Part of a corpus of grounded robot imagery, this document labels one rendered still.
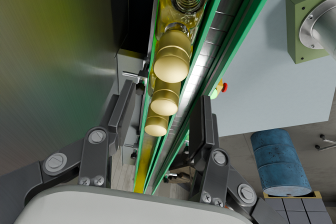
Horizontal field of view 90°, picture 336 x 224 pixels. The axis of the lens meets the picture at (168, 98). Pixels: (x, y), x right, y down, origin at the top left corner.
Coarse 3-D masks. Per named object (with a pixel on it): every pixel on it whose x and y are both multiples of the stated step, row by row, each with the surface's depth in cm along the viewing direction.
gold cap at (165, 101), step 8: (160, 80) 21; (160, 88) 20; (168, 88) 20; (176, 88) 21; (152, 96) 20; (160, 96) 19; (168, 96) 19; (176, 96) 20; (152, 104) 20; (160, 104) 20; (168, 104) 20; (176, 104) 20; (160, 112) 21; (168, 112) 21
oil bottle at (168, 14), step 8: (160, 0) 20; (168, 0) 19; (160, 8) 19; (168, 8) 19; (160, 16) 20; (168, 16) 19; (176, 16) 19; (184, 16) 19; (192, 16) 19; (200, 16) 20; (160, 24) 20; (184, 24) 19; (192, 24) 20; (160, 32) 21; (192, 32) 20; (192, 40) 21
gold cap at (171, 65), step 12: (168, 36) 17; (180, 36) 17; (168, 48) 15; (180, 48) 16; (156, 60) 15; (168, 60) 15; (180, 60) 15; (156, 72) 16; (168, 72) 16; (180, 72) 16
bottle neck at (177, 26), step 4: (168, 24) 19; (172, 24) 19; (176, 24) 19; (180, 24) 19; (168, 28) 19; (172, 28) 18; (176, 28) 18; (180, 28) 18; (184, 28) 19; (164, 32) 19; (184, 32) 18
